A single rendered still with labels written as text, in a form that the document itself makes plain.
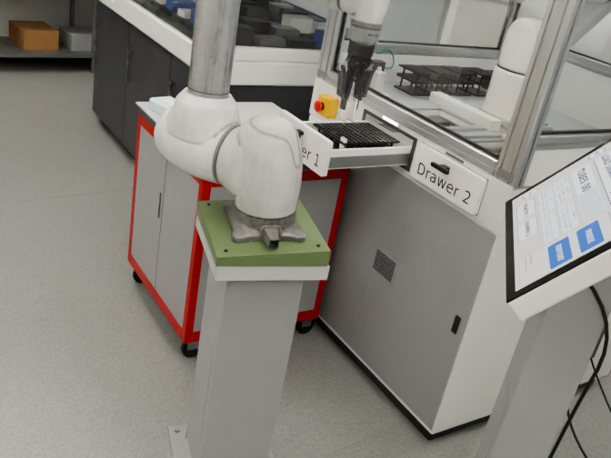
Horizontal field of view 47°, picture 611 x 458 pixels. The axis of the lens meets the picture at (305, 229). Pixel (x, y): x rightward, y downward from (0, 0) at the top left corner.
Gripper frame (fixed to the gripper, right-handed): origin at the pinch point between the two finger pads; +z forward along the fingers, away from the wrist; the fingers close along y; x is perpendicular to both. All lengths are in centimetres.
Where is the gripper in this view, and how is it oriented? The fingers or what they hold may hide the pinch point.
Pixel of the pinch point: (348, 109)
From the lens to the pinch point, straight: 211.7
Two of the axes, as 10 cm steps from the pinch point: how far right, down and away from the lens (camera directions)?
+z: -1.7, 8.9, 4.3
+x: -5.2, -4.5, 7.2
